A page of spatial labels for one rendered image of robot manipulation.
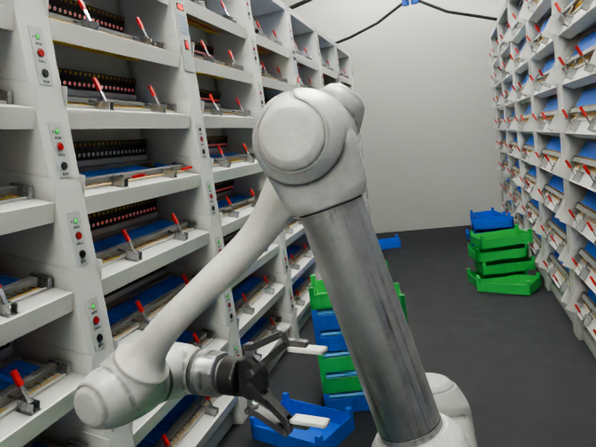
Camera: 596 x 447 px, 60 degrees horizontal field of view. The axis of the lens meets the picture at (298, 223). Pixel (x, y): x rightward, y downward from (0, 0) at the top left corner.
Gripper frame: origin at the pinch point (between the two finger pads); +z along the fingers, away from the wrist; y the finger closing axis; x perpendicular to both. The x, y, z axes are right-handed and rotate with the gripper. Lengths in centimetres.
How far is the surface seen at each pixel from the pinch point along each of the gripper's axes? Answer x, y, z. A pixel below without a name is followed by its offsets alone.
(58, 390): -6, -5, -58
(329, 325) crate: 85, -14, -28
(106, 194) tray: 15, 36, -61
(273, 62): 198, 109, -98
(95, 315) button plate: 5, 8, -57
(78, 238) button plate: 2, 26, -58
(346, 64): 405, 150, -116
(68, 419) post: 2, -16, -64
